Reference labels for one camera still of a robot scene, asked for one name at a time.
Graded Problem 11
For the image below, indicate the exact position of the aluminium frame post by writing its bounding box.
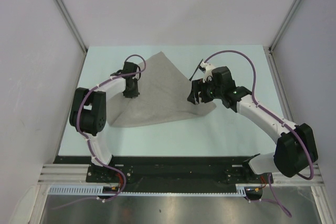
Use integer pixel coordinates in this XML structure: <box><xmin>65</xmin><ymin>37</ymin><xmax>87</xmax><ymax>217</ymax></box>
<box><xmin>53</xmin><ymin>0</ymin><xmax>88</xmax><ymax>55</ymax></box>
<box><xmin>268</xmin><ymin>0</ymin><xmax>303</xmax><ymax>53</ymax></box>

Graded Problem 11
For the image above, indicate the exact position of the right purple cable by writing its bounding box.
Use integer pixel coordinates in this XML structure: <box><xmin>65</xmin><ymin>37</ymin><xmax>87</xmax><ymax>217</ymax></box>
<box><xmin>201</xmin><ymin>49</ymin><xmax>316</xmax><ymax>218</ymax></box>

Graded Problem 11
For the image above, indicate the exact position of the right aluminium frame post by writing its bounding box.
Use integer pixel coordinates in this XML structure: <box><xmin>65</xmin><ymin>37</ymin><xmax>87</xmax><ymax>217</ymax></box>
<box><xmin>268</xmin><ymin>0</ymin><xmax>303</xmax><ymax>53</ymax></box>

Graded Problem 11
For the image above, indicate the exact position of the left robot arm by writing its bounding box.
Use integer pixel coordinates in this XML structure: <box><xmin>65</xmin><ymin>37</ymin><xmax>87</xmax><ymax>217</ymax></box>
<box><xmin>69</xmin><ymin>61</ymin><xmax>143</xmax><ymax>182</ymax></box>

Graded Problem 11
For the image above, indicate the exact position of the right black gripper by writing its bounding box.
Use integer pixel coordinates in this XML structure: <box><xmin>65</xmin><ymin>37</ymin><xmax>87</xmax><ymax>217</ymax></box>
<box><xmin>187</xmin><ymin>76</ymin><xmax>223</xmax><ymax>105</ymax></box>

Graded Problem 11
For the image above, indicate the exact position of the right side aluminium rail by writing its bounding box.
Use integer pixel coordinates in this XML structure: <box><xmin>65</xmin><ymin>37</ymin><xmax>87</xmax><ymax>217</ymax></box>
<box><xmin>264</xmin><ymin>47</ymin><xmax>295</xmax><ymax>122</ymax></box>

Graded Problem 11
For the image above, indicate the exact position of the light blue cable duct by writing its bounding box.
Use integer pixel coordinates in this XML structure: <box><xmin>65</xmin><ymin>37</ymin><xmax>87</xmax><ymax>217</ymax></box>
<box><xmin>48</xmin><ymin>185</ymin><xmax>246</xmax><ymax>197</ymax></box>

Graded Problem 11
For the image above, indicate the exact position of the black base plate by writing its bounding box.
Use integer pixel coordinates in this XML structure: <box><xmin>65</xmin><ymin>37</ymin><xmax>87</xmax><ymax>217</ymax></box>
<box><xmin>54</xmin><ymin>156</ymin><xmax>272</xmax><ymax>193</ymax></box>

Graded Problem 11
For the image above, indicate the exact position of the grey cloth napkin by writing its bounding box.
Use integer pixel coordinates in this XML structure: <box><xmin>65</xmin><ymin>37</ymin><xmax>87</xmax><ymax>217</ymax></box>
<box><xmin>107</xmin><ymin>52</ymin><xmax>216</xmax><ymax>127</ymax></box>

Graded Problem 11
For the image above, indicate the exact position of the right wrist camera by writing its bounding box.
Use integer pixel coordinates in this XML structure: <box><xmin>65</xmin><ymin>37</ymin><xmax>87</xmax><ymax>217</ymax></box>
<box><xmin>198</xmin><ymin>61</ymin><xmax>215</xmax><ymax>83</ymax></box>

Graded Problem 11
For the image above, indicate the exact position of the front aluminium rail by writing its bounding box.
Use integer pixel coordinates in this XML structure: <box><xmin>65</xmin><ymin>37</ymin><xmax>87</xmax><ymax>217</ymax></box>
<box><xmin>38</xmin><ymin>164</ymin><xmax>89</xmax><ymax>185</ymax></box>

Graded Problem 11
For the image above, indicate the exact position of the left aluminium frame post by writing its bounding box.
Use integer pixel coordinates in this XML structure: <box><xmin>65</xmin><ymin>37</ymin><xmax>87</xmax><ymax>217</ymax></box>
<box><xmin>53</xmin><ymin>0</ymin><xmax>88</xmax><ymax>55</ymax></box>

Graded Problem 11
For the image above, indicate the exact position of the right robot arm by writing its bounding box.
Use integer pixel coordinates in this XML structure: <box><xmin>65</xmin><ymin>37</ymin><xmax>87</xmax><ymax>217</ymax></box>
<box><xmin>187</xmin><ymin>62</ymin><xmax>318</xmax><ymax>183</ymax></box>

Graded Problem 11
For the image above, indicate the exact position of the aluminium rail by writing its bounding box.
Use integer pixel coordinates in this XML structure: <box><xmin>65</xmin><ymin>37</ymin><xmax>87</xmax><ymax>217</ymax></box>
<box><xmin>264</xmin><ymin>47</ymin><xmax>295</xmax><ymax>122</ymax></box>
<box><xmin>38</xmin><ymin>164</ymin><xmax>89</xmax><ymax>185</ymax></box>

